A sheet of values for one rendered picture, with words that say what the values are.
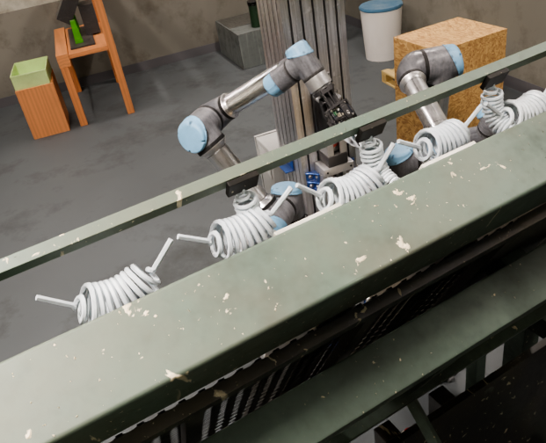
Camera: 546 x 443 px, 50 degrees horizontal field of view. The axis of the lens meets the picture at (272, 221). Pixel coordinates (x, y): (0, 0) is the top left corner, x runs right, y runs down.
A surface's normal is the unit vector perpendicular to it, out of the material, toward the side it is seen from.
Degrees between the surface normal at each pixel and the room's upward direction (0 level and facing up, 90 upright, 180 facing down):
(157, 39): 90
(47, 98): 90
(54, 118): 90
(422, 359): 30
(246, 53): 90
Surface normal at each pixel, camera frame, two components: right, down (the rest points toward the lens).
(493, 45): 0.44, 0.44
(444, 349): 0.12, -0.51
